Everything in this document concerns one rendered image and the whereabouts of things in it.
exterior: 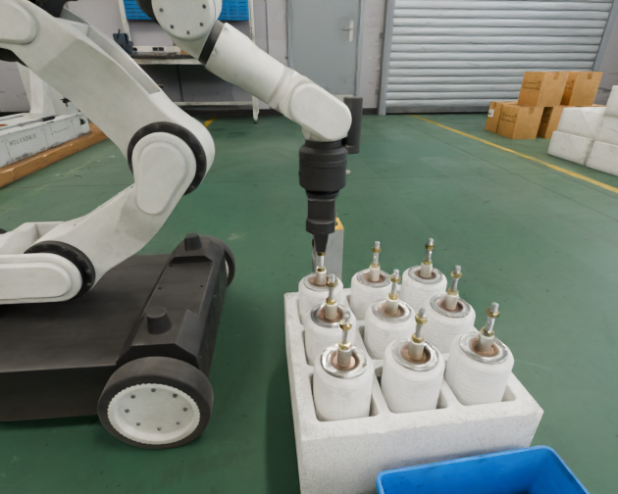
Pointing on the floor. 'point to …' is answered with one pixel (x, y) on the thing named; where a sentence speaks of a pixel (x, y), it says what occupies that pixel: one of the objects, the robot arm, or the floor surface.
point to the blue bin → (486, 475)
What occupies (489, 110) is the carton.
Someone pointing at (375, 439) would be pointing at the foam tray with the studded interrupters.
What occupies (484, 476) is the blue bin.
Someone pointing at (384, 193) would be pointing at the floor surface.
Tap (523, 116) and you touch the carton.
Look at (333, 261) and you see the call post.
